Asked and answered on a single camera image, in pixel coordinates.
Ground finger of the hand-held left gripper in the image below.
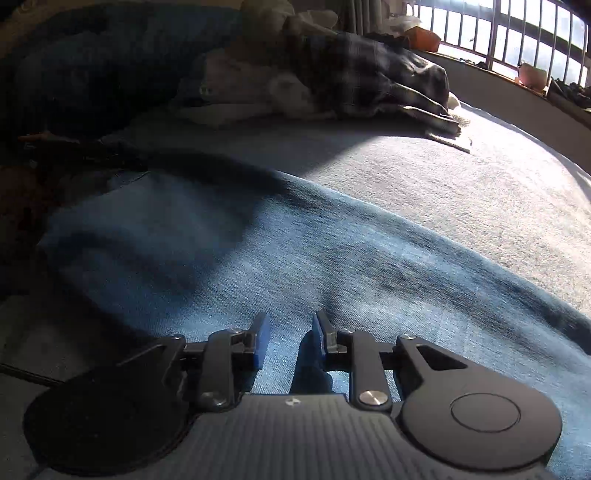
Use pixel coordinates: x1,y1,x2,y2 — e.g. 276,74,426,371
17,131,151,173

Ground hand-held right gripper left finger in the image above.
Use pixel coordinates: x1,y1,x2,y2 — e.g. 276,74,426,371
117,311,273,413

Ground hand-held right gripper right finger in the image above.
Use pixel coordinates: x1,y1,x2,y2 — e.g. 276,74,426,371
311,309,469,410

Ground blue denim jeans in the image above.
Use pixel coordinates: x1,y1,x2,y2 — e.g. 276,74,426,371
37,154,591,480

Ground white cotton garment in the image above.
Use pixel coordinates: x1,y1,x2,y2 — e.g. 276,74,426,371
171,46,324,131

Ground white fleece garment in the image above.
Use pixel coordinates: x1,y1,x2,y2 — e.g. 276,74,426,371
270,74,320,117

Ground grey bed blanket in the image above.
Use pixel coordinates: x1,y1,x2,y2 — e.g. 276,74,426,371
0,99,591,480

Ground beige hoodie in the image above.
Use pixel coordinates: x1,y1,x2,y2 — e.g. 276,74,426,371
240,0,339,38

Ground dark plaid shirt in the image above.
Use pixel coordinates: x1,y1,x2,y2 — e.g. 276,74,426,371
281,30,472,154

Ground grey curtain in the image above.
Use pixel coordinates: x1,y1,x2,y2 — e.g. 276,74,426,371
344,0,393,36

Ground white plastic bag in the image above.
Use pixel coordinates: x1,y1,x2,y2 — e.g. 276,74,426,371
388,14,421,36

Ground clay pot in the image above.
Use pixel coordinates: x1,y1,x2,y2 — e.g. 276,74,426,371
517,62,548,91

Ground dark cloth bundle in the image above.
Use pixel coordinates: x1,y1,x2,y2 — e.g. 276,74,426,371
549,76,591,110

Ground metal window grille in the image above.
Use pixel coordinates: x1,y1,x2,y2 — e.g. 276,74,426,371
406,0,591,89

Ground black cable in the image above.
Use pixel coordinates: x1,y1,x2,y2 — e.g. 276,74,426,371
0,364,68,388

